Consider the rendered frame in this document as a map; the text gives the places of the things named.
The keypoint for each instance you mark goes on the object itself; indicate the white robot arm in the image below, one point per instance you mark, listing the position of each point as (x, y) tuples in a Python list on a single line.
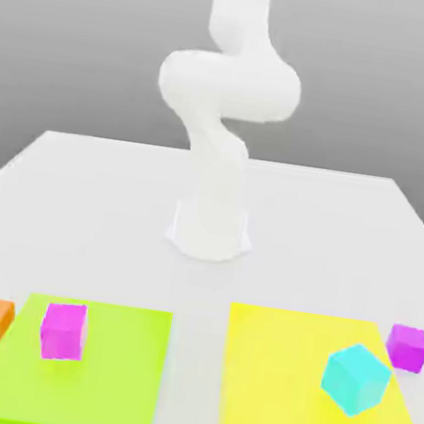
[(229, 85)]

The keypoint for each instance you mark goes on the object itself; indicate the small magenta cube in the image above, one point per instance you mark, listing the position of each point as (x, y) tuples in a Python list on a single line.
[(407, 347), (63, 331)]

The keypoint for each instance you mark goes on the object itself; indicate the small cyan cube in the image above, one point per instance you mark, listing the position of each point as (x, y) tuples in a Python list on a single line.
[(355, 380)]

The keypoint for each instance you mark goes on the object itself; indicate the large yellow box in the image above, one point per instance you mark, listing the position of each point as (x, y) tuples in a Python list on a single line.
[(272, 376)]

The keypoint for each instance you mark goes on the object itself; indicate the large lime green box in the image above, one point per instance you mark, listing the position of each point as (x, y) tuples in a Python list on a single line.
[(106, 371)]

